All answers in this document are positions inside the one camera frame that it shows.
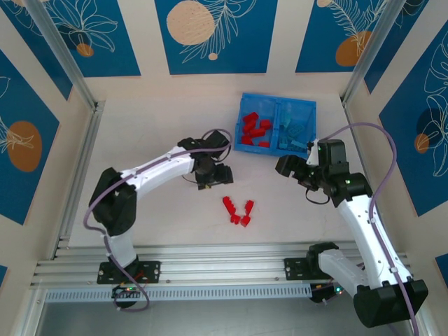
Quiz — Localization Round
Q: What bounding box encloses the long red lego brick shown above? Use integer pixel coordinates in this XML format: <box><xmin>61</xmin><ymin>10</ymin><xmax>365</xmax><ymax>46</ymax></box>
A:
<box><xmin>222</xmin><ymin>195</ymin><xmax>239</xmax><ymax>215</ymax></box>

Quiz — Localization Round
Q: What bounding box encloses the blue two-compartment plastic bin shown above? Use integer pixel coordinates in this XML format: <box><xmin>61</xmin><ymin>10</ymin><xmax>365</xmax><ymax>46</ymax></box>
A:
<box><xmin>232</xmin><ymin>92</ymin><xmax>319</xmax><ymax>157</ymax></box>

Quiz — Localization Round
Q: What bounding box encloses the small controller circuit board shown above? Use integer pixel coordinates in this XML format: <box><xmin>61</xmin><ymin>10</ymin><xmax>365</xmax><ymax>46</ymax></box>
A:
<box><xmin>310</xmin><ymin>283</ymin><xmax>353</xmax><ymax>302</ymax></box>
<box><xmin>111</xmin><ymin>285</ymin><xmax>136</xmax><ymax>299</ymax></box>

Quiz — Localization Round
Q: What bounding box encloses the aluminium side rail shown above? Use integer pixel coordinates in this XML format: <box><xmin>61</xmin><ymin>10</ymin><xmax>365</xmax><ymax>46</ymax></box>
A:
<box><xmin>342</xmin><ymin>99</ymin><xmax>393</xmax><ymax>251</ymax></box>
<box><xmin>50</xmin><ymin>101</ymin><xmax>106</xmax><ymax>262</ymax></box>

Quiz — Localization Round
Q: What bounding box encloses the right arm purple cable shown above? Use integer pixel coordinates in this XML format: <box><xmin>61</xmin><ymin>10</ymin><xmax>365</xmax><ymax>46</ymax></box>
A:
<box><xmin>307</xmin><ymin>121</ymin><xmax>421</xmax><ymax>336</ymax></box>

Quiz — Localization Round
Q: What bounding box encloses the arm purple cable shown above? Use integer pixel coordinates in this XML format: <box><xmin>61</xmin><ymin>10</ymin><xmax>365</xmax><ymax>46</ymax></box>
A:
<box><xmin>83</xmin><ymin>128</ymin><xmax>234</xmax><ymax>313</ymax></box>
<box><xmin>307</xmin><ymin>121</ymin><xmax>421</xmax><ymax>336</ymax></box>

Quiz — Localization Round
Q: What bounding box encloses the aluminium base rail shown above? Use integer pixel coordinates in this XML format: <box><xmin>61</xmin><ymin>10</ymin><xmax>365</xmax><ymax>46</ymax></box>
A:
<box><xmin>29</xmin><ymin>241</ymin><xmax>416</xmax><ymax>290</ymax></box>

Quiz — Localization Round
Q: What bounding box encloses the aluminium frame post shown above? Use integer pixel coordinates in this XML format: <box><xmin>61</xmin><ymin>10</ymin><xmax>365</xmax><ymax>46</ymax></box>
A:
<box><xmin>341</xmin><ymin>0</ymin><xmax>431</xmax><ymax>106</ymax></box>
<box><xmin>24</xmin><ymin>0</ymin><xmax>99</xmax><ymax>111</ymax></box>

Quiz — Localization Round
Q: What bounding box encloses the grey slotted cable duct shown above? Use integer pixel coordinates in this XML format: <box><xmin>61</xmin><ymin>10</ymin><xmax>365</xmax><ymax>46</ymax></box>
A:
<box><xmin>43</xmin><ymin>282</ymin><xmax>314</xmax><ymax>302</ymax></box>

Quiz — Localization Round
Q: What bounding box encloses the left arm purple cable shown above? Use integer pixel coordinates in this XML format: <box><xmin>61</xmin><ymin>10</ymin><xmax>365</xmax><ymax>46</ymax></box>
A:
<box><xmin>83</xmin><ymin>128</ymin><xmax>234</xmax><ymax>313</ymax></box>

